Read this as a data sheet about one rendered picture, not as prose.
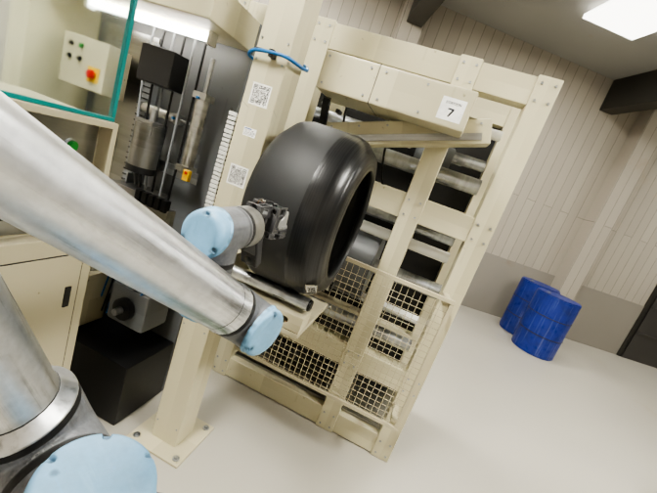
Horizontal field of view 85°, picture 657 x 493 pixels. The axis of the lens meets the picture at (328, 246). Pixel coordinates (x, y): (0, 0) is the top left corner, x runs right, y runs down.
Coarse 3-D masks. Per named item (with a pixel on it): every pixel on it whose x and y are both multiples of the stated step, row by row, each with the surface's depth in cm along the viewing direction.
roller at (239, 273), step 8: (232, 272) 127; (240, 272) 126; (248, 272) 126; (240, 280) 127; (248, 280) 125; (256, 280) 125; (264, 280) 125; (256, 288) 125; (264, 288) 124; (272, 288) 123; (280, 288) 123; (280, 296) 123; (288, 296) 122; (296, 296) 122; (304, 296) 122; (296, 304) 121; (304, 304) 120; (312, 304) 123
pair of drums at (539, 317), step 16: (528, 288) 486; (544, 288) 474; (512, 304) 502; (528, 304) 463; (544, 304) 432; (560, 304) 421; (576, 304) 424; (512, 320) 496; (528, 320) 446; (544, 320) 430; (560, 320) 423; (512, 336) 466; (528, 336) 441; (544, 336) 431; (560, 336) 429; (528, 352) 439; (544, 352) 433
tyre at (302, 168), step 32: (288, 128) 114; (320, 128) 116; (288, 160) 105; (320, 160) 104; (352, 160) 107; (256, 192) 105; (288, 192) 103; (320, 192) 101; (352, 192) 109; (288, 224) 103; (320, 224) 102; (352, 224) 155; (288, 256) 107; (320, 256) 107; (288, 288) 122; (320, 288) 122
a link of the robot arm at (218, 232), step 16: (208, 208) 63; (224, 208) 67; (240, 208) 71; (192, 224) 63; (208, 224) 62; (224, 224) 63; (240, 224) 67; (192, 240) 63; (208, 240) 62; (224, 240) 62; (240, 240) 68; (208, 256) 63; (224, 256) 66
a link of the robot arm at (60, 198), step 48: (0, 96) 27; (0, 144) 26; (48, 144) 30; (0, 192) 28; (48, 192) 30; (96, 192) 33; (48, 240) 33; (96, 240) 34; (144, 240) 38; (144, 288) 42; (192, 288) 45; (240, 288) 55; (240, 336) 58
